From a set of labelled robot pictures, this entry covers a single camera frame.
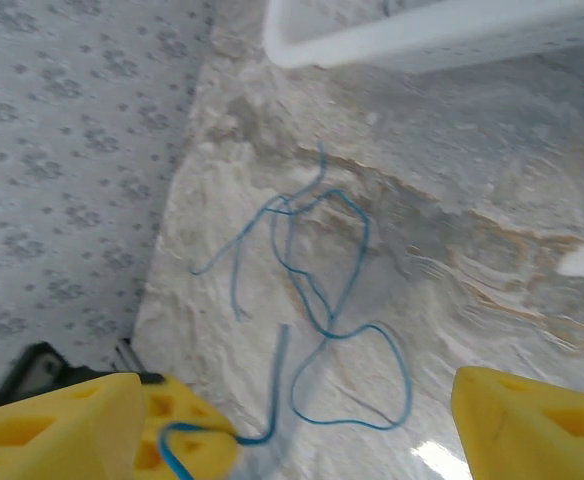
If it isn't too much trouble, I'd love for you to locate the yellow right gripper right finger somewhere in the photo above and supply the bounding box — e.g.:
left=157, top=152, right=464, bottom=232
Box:
left=450, top=364, right=584, bottom=480

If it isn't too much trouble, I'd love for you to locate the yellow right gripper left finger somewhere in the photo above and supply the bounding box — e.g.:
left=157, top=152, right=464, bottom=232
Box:
left=0, top=372, right=239, bottom=480

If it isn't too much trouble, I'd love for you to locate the white perforated plastic basket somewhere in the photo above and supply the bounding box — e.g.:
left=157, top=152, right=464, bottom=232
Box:
left=263, top=0, right=584, bottom=76

